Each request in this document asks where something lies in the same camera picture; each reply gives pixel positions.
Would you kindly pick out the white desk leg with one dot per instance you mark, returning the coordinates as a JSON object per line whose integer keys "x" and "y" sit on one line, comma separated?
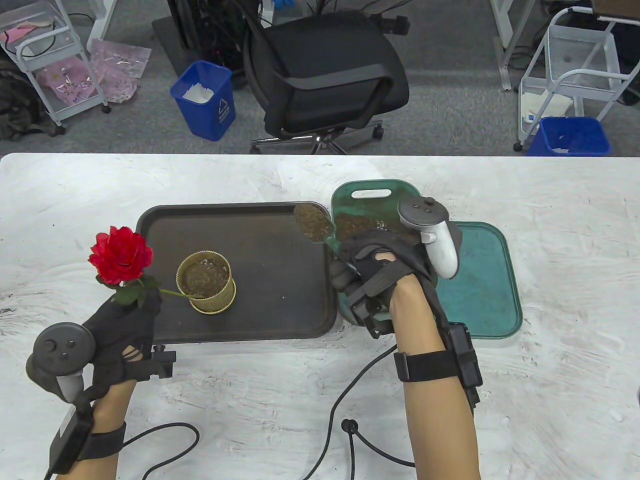
{"x": 105, "y": 20}
{"x": 507, "y": 45}

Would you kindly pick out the person's right hand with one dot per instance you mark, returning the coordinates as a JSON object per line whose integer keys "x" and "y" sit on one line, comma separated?
{"x": 370, "y": 272}

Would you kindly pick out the red artificial rose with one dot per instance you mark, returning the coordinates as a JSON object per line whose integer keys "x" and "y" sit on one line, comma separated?
{"x": 120, "y": 255}

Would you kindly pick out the person's left forearm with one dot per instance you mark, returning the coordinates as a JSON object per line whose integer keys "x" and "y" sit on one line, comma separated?
{"x": 115, "y": 402}

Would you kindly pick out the white mesh rolling cart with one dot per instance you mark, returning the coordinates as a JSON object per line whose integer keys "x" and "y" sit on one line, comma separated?
{"x": 612, "y": 55}

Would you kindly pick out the black computer tower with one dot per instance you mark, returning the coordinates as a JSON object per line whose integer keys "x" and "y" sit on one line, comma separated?
{"x": 210, "y": 30}

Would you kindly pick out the teal plastic storage box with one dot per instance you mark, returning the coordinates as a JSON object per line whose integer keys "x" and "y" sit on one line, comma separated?
{"x": 370, "y": 205}

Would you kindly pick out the green garden trowel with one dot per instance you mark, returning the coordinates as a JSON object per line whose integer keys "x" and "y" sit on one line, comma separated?
{"x": 312, "y": 222}

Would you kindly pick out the pink plastic bag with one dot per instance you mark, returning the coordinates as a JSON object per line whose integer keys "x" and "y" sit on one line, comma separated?
{"x": 70, "y": 82}
{"x": 117, "y": 65}

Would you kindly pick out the blue bin with white symbol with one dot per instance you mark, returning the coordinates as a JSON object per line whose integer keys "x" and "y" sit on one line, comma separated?
{"x": 205, "y": 120}

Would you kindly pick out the person's right forearm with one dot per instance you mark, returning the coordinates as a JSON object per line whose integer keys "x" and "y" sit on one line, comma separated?
{"x": 440, "y": 425}

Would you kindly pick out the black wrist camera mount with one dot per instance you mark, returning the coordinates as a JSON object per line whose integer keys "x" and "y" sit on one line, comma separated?
{"x": 465, "y": 360}

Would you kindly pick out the plain blue bin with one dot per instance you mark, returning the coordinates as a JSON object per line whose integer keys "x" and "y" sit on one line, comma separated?
{"x": 575, "y": 135}

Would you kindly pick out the black office chair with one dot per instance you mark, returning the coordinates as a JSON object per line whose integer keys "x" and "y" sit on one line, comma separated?
{"x": 325, "y": 60}

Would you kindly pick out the teal plastic lid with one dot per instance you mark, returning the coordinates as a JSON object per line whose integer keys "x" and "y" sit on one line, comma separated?
{"x": 490, "y": 290}

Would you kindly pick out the person's left hand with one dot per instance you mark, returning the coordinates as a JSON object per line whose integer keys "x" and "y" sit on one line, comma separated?
{"x": 122, "y": 330}

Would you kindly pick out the brown cardboard box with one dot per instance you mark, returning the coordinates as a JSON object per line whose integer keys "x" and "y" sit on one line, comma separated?
{"x": 615, "y": 7}

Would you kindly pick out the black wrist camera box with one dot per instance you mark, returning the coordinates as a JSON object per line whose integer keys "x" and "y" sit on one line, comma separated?
{"x": 70, "y": 442}

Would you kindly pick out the dark fabric bag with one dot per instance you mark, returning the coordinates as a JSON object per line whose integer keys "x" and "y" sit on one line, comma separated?
{"x": 20, "y": 105}

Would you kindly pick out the white box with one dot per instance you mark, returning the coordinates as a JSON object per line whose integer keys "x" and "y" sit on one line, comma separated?
{"x": 547, "y": 107}

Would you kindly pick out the gold ribbed flower pot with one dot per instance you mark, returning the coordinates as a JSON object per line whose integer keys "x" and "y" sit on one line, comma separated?
{"x": 210, "y": 306}

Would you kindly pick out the crumpled white paper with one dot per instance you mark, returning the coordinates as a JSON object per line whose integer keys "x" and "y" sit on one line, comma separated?
{"x": 197, "y": 94}

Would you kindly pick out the brown potting mix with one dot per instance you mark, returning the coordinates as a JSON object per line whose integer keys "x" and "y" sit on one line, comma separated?
{"x": 205, "y": 277}
{"x": 355, "y": 225}

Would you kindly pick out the brown plastic tray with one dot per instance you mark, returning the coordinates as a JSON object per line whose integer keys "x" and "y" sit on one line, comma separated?
{"x": 250, "y": 250}

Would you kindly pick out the grey and white hand controller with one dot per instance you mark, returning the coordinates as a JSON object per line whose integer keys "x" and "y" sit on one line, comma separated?
{"x": 442, "y": 250}

